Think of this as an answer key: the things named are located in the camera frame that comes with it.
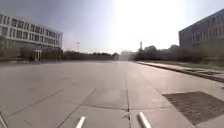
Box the distant pale building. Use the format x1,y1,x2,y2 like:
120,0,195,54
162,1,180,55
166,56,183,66
118,41,144,62

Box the grey concrete slab pavement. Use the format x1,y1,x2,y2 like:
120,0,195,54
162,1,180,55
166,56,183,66
0,60,224,128

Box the tall lamp pole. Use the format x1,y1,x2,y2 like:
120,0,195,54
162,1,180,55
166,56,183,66
75,41,81,53

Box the row of trees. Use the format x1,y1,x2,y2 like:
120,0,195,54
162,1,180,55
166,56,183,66
0,36,120,63
132,44,224,65

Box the robot's own part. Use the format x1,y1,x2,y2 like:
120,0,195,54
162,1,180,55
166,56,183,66
137,111,152,128
75,115,87,128

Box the raised kerb strip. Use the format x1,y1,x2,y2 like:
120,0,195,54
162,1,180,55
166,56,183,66
134,61,224,84

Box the grass strip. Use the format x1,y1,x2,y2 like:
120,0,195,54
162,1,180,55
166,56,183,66
146,59,224,71

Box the white long office building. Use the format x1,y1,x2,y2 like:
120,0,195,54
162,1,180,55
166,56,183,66
0,12,64,52

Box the dark metal drain grate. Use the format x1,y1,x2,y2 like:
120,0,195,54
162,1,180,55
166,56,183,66
161,90,224,126

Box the dark grey large building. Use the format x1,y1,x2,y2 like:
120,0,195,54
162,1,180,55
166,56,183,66
178,8,224,51

